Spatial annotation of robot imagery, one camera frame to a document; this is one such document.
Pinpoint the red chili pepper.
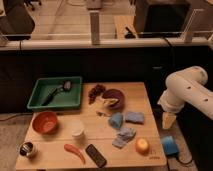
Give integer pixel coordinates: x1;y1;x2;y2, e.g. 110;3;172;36
64;144;86;164

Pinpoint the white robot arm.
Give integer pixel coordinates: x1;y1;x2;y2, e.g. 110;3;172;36
158;66;213;129

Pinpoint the green plastic tray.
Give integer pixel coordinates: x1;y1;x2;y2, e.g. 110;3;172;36
27;76;82;112

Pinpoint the blue folded cloth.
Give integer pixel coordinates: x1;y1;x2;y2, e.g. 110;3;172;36
125;112;144;124

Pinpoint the orange round fruit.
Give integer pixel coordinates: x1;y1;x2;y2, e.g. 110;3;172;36
135;138;149;155

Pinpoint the crumpled blue-grey cloth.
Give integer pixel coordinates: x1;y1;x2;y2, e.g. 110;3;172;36
112;127;136;149

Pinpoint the blue sponge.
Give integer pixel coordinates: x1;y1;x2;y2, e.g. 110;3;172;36
108;113;123;130

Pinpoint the wooden table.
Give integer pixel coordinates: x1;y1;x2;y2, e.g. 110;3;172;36
15;82;166;171

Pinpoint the purple bowl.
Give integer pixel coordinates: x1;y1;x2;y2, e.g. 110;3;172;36
102;89;125;109

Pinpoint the dark grape bunch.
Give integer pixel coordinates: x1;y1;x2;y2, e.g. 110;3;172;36
88;84;106;104

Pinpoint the black remote control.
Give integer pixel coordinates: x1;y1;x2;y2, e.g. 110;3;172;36
85;144;107;168

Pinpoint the white cup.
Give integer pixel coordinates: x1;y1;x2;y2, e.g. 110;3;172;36
71;120;84;138

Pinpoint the orange bowl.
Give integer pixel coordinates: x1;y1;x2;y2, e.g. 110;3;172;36
32;111;58;134

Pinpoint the small metal cup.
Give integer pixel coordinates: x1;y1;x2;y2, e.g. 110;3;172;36
19;142;37;158

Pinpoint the black office chair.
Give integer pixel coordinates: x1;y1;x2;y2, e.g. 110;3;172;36
0;0;35;41

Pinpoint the black handled brush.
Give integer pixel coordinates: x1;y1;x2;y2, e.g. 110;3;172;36
42;81;72;106

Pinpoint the white railing post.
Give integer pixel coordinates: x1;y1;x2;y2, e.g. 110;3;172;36
90;10;100;45

